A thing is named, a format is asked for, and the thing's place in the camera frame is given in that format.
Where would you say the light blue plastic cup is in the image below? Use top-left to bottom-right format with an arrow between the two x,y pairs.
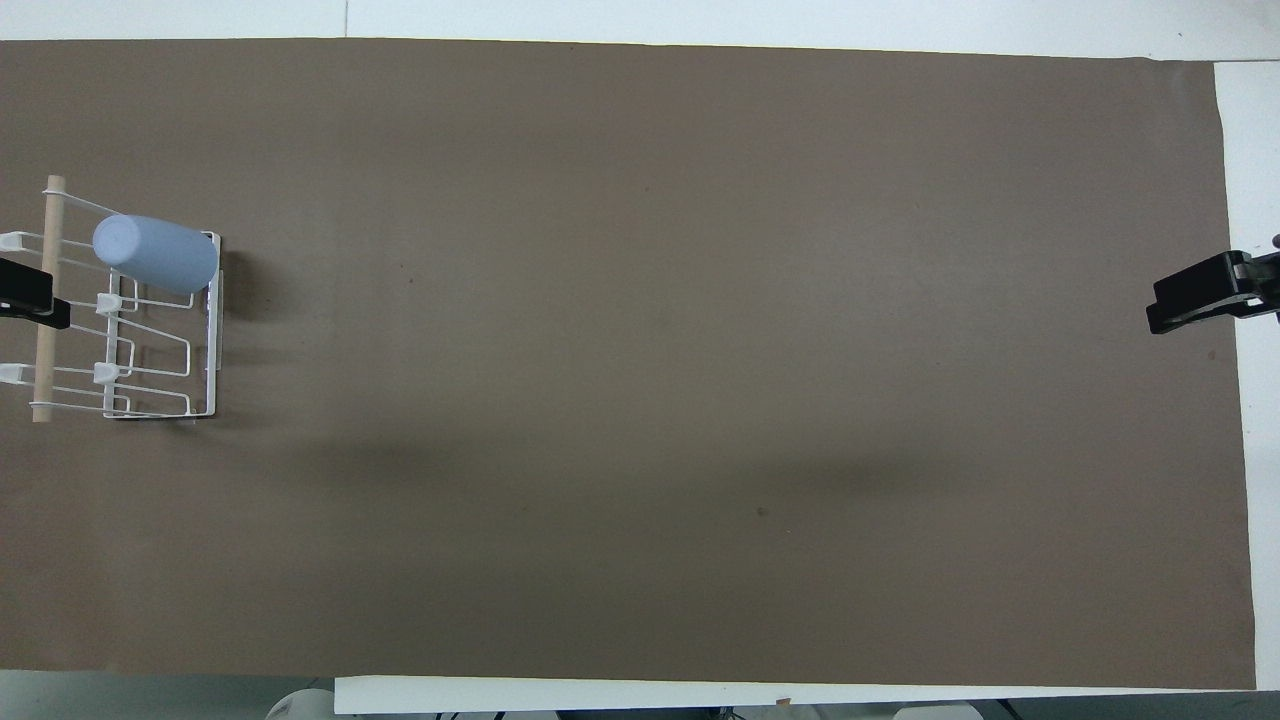
92,214 -> 220,296

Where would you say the black stand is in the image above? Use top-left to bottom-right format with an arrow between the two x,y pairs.
0,257 -> 72,332
1145,234 -> 1280,336

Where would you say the white wire cup holder rack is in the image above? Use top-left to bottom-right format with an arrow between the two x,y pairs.
0,175 -> 223,424

